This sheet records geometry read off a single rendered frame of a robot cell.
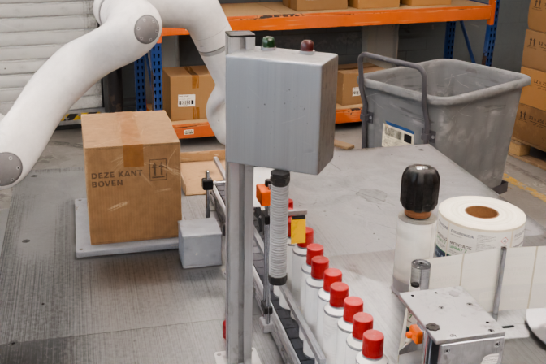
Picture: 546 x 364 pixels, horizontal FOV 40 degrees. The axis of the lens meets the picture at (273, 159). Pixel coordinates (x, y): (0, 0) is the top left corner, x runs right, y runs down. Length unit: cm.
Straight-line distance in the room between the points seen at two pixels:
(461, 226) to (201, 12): 75
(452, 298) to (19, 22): 475
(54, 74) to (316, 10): 407
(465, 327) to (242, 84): 52
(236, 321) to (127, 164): 62
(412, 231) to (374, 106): 243
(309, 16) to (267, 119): 417
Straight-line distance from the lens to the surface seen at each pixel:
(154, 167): 196
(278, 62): 122
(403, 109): 390
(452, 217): 180
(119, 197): 198
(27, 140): 156
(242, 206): 140
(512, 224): 180
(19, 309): 182
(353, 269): 183
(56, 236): 215
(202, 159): 264
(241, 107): 126
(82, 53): 158
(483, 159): 424
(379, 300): 171
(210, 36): 168
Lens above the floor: 173
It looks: 20 degrees down
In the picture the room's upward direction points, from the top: 1 degrees clockwise
